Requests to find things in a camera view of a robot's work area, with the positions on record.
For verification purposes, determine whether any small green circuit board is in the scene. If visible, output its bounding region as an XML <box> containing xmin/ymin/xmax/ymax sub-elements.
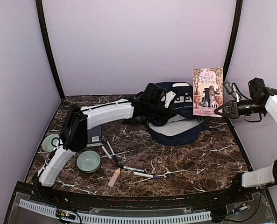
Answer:
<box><xmin>55</xmin><ymin>209</ymin><xmax>76</xmax><ymax>221</ymax></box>

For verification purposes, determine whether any black frame post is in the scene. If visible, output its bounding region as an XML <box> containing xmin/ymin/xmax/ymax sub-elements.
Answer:
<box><xmin>35</xmin><ymin>0</ymin><xmax>65</xmax><ymax>101</ymax></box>
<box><xmin>223</xmin><ymin>0</ymin><xmax>243</xmax><ymax>81</ymax></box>

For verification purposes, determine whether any pink Shakespeare story book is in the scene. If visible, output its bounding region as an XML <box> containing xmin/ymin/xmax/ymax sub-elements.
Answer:
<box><xmin>193</xmin><ymin>67</ymin><xmax>223</xmax><ymax>117</ymax></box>

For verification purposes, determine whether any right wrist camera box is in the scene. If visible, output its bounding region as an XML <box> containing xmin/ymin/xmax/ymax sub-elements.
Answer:
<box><xmin>248</xmin><ymin>77</ymin><xmax>265</xmax><ymax>99</ymax></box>

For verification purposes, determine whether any purple capped white marker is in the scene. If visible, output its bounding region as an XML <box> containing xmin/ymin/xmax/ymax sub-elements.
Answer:
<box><xmin>133</xmin><ymin>172</ymin><xmax>160</xmax><ymax>180</ymax></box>

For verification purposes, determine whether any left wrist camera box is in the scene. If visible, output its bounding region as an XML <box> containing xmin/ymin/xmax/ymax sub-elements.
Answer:
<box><xmin>142</xmin><ymin>83</ymin><xmax>165</xmax><ymax>103</ymax></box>

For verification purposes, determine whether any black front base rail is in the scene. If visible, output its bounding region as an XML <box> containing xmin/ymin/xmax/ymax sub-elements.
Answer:
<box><xmin>13</xmin><ymin>181</ymin><xmax>260</xmax><ymax>210</ymax></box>

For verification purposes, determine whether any far celadon green bowl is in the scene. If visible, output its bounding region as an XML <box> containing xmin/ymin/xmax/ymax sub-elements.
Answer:
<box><xmin>42</xmin><ymin>134</ymin><xmax>60</xmax><ymax>153</ymax></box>

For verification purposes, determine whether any black capped white marker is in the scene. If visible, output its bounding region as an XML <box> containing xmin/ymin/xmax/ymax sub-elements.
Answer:
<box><xmin>115</xmin><ymin>164</ymin><xmax>146</xmax><ymax>173</ymax></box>

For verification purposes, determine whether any navy blue student backpack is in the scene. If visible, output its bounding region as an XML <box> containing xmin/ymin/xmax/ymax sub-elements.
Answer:
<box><xmin>146</xmin><ymin>82</ymin><xmax>205</xmax><ymax>146</ymax></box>

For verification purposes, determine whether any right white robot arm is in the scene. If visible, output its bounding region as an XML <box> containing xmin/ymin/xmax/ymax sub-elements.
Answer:
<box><xmin>214</xmin><ymin>77</ymin><xmax>277</xmax><ymax>203</ymax></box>

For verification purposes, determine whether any pink pencil-shaped eraser tube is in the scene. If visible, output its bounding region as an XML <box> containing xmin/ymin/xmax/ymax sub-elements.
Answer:
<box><xmin>107</xmin><ymin>168</ymin><xmax>121</xmax><ymax>187</ymax></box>

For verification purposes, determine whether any right black frame post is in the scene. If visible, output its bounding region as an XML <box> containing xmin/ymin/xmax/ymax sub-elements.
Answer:
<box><xmin>223</xmin><ymin>0</ymin><xmax>243</xmax><ymax>81</ymax></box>

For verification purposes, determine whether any celadon green bowl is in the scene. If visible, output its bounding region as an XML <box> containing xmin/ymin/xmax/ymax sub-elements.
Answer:
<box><xmin>77</xmin><ymin>150</ymin><xmax>101</xmax><ymax>173</ymax></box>
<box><xmin>42</xmin><ymin>134</ymin><xmax>60</xmax><ymax>153</ymax></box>

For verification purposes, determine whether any blue capped white marker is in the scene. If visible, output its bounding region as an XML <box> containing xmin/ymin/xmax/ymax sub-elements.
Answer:
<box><xmin>107</xmin><ymin>141</ymin><xmax>119</xmax><ymax>163</ymax></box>

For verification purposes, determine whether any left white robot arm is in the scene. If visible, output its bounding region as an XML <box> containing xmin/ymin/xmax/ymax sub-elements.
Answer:
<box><xmin>33</xmin><ymin>90</ymin><xmax>177</xmax><ymax>203</ymax></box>

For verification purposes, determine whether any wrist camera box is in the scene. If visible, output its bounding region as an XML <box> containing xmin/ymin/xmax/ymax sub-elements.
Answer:
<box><xmin>248</xmin><ymin>77</ymin><xmax>265</xmax><ymax>99</ymax></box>
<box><xmin>142</xmin><ymin>83</ymin><xmax>165</xmax><ymax>103</ymax></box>

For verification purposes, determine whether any white slotted cable duct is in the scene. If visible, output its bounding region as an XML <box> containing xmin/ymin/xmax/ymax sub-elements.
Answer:
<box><xmin>18</xmin><ymin>199</ymin><xmax>212</xmax><ymax>224</ymax></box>

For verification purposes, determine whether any left black frame post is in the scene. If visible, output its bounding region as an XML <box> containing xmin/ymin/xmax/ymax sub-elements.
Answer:
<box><xmin>35</xmin><ymin>0</ymin><xmax>65</xmax><ymax>101</ymax></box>

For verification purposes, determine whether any dark blue hardcover book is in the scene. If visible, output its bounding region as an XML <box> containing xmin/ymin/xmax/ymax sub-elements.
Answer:
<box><xmin>87</xmin><ymin>125</ymin><xmax>103</xmax><ymax>147</ymax></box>

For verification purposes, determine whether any red capped white marker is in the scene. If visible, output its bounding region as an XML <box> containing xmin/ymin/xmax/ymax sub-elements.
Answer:
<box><xmin>101</xmin><ymin>146</ymin><xmax>115</xmax><ymax>164</ymax></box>

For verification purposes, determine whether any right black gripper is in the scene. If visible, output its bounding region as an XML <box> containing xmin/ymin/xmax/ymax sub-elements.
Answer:
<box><xmin>215</xmin><ymin>98</ymin><xmax>266</xmax><ymax>119</ymax></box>

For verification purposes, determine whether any near celadon green bowl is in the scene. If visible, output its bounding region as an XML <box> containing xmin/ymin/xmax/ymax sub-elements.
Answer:
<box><xmin>77</xmin><ymin>150</ymin><xmax>101</xmax><ymax>173</ymax></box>

